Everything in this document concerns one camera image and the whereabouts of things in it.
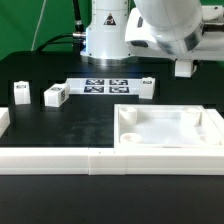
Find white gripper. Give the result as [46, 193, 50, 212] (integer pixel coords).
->
[175, 60, 197, 78]

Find white square tabletop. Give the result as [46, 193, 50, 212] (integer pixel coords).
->
[114, 104, 224, 148]

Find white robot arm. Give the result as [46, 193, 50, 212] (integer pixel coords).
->
[80, 0, 224, 77]

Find white U-shaped fence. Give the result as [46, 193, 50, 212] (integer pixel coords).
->
[0, 107, 224, 176]

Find white AprilTag base plate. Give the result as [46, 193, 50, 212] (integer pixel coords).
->
[66, 78, 141, 95]

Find black thick cable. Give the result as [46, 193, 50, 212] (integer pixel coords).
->
[35, 0, 88, 53]

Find white thin cable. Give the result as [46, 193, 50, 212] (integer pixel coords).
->
[31, 0, 48, 52]

